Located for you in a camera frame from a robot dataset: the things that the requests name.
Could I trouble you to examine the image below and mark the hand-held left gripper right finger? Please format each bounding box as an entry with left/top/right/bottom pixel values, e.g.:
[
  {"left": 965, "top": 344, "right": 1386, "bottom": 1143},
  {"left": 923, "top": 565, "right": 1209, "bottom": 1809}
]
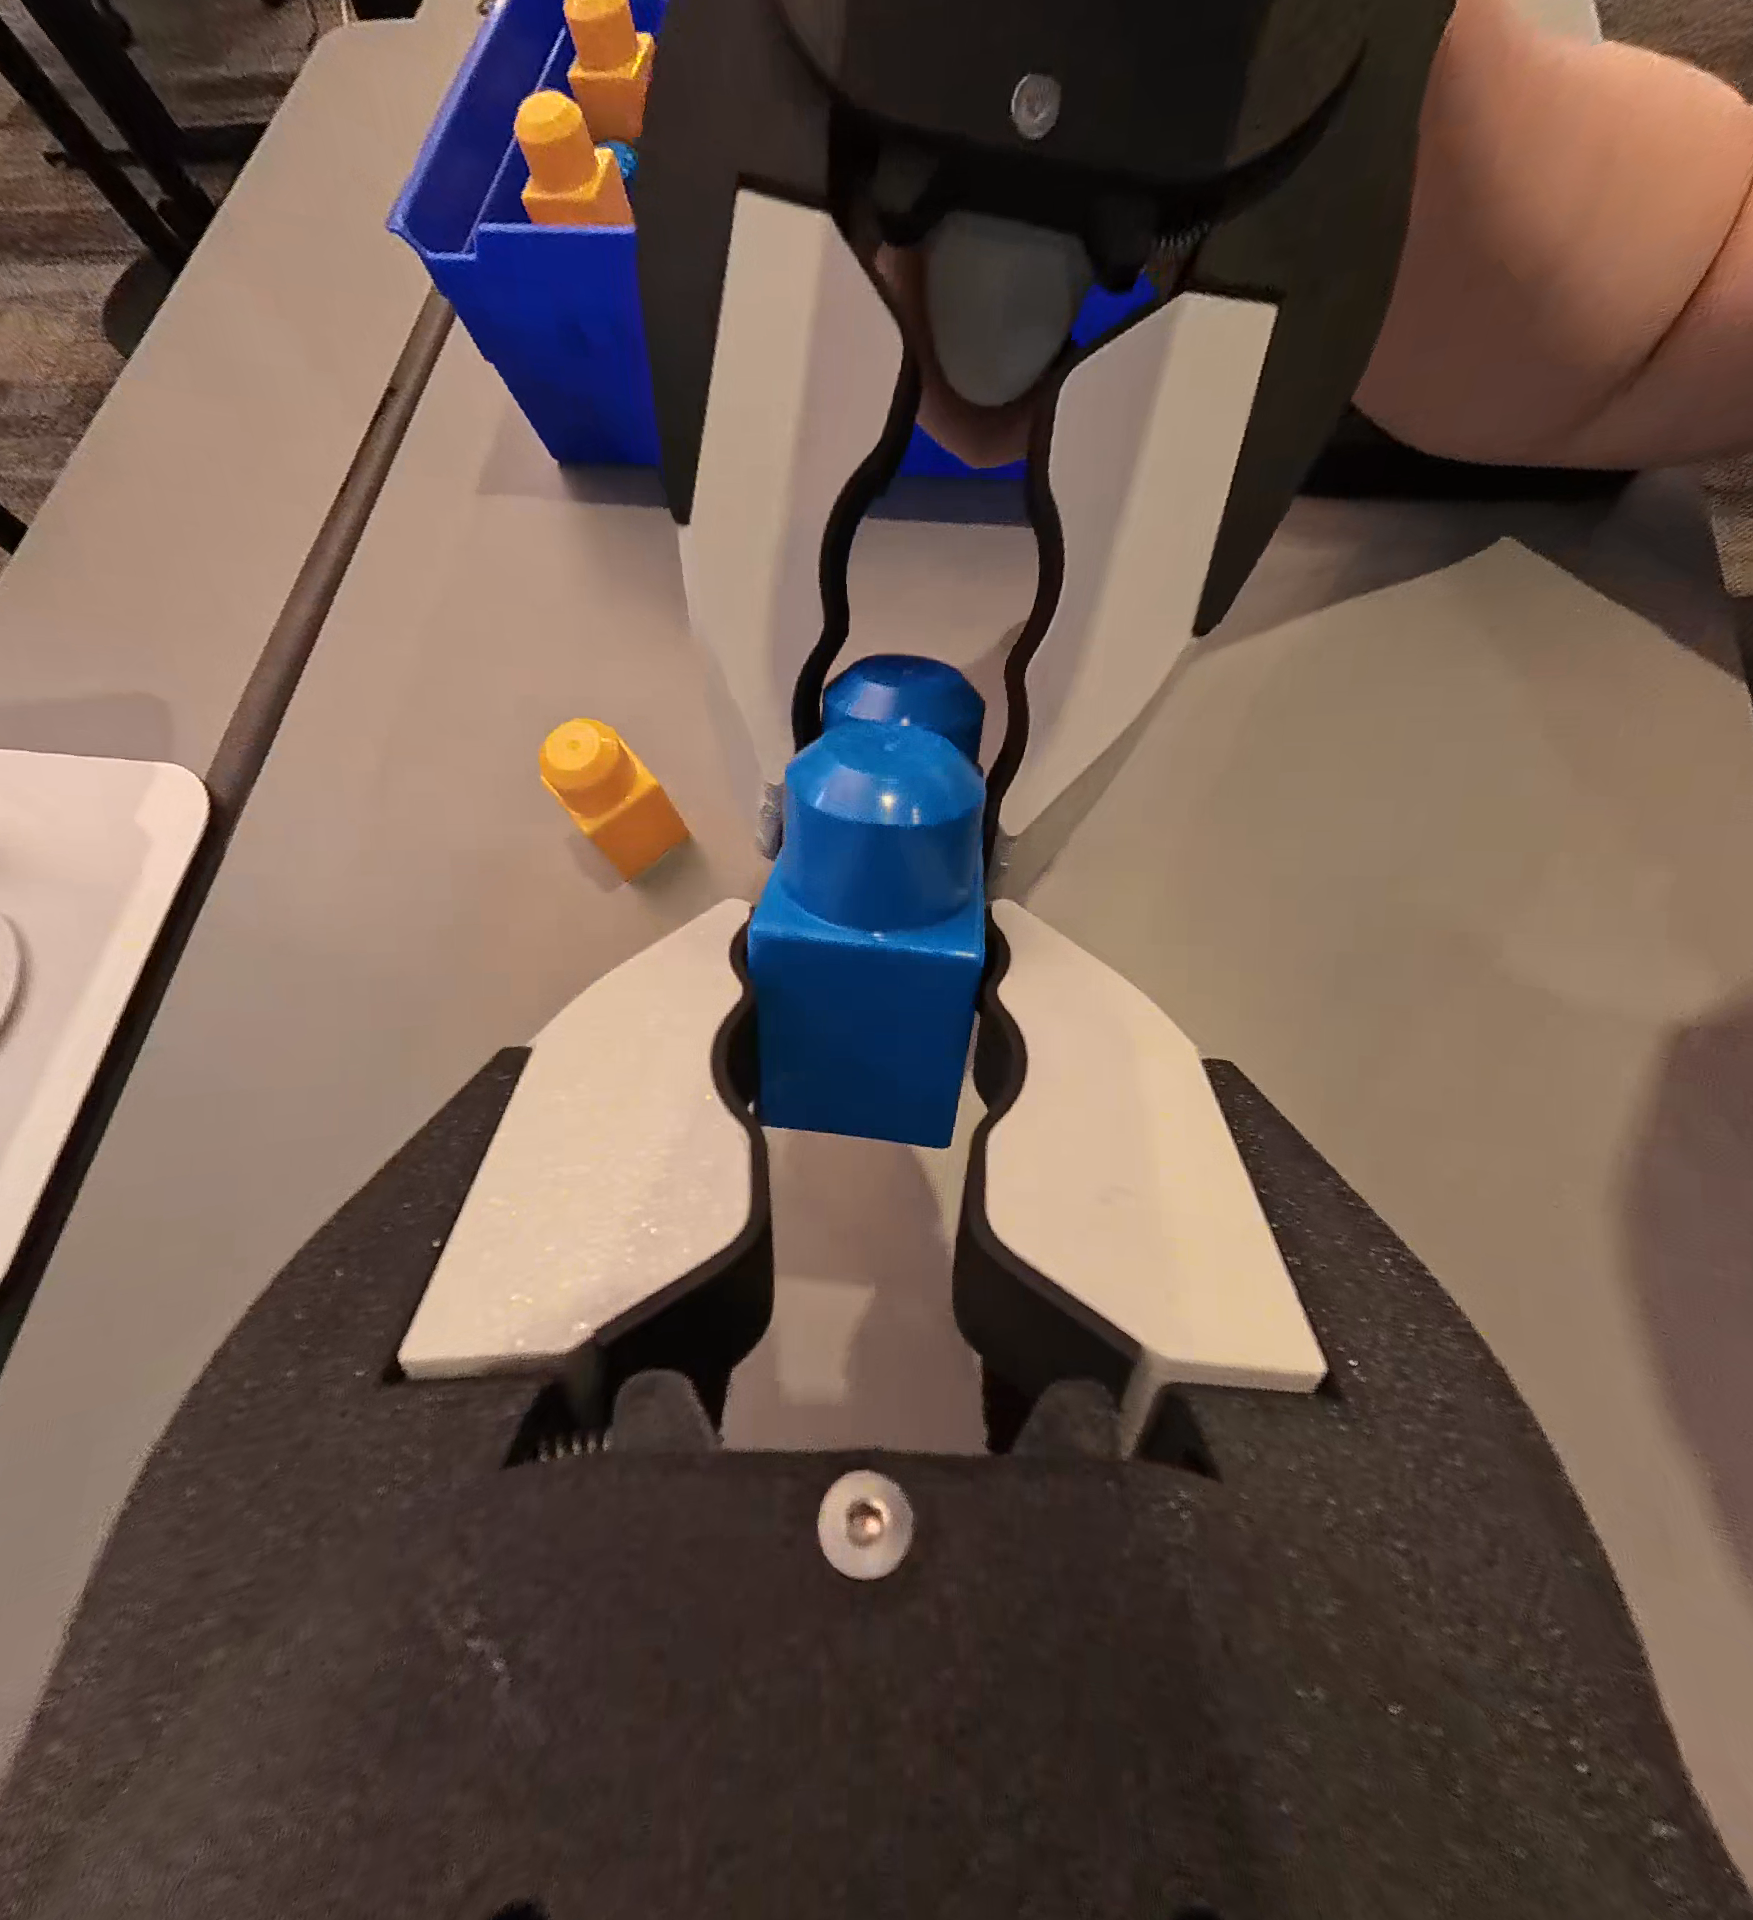
[{"left": 954, "top": 898, "right": 1329, "bottom": 1450}]

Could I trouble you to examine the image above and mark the white stand base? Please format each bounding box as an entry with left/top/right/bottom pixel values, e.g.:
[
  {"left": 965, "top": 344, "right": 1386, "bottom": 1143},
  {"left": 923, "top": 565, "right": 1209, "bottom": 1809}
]
[{"left": 0, "top": 740, "right": 210, "bottom": 1350}]

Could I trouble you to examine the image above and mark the blue plastic bin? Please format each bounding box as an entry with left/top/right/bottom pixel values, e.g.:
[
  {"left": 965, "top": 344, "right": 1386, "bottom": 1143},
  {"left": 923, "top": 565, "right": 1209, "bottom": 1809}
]
[{"left": 383, "top": 0, "right": 1165, "bottom": 481}]

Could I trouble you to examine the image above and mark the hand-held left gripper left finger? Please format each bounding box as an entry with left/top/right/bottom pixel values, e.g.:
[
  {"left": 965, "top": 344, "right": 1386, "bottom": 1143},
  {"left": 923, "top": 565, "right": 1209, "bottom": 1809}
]
[{"left": 397, "top": 898, "right": 780, "bottom": 1450}]

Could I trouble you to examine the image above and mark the blue two-stud block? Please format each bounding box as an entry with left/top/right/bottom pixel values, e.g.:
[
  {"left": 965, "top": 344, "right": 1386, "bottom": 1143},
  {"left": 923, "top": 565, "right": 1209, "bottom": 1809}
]
[{"left": 749, "top": 649, "right": 991, "bottom": 1147}]

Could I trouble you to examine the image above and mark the black screen easel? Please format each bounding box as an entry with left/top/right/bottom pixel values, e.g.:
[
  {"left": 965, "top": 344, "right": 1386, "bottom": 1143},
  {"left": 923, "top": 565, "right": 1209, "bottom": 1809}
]
[{"left": 0, "top": 0, "right": 273, "bottom": 268}]

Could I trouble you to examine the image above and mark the yellow two-stud block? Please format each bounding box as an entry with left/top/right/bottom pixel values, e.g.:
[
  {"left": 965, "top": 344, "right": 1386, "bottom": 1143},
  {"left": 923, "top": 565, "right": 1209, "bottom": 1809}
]
[{"left": 519, "top": 92, "right": 635, "bottom": 227}]

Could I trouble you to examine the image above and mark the person's right hand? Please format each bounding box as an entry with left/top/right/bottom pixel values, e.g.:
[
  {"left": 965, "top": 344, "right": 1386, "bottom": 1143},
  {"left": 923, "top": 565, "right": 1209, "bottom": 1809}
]
[{"left": 935, "top": 387, "right": 1042, "bottom": 469}]

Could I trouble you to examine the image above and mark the person's right forearm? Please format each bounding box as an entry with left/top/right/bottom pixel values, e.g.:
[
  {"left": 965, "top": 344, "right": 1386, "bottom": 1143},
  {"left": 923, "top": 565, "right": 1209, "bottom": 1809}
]
[{"left": 1347, "top": 0, "right": 1753, "bottom": 469}]

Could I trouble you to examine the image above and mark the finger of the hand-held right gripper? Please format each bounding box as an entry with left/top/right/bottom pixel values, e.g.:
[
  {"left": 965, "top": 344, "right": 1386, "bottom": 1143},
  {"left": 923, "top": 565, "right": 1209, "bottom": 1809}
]
[
  {"left": 673, "top": 190, "right": 923, "bottom": 840},
  {"left": 980, "top": 281, "right": 1284, "bottom": 840}
]

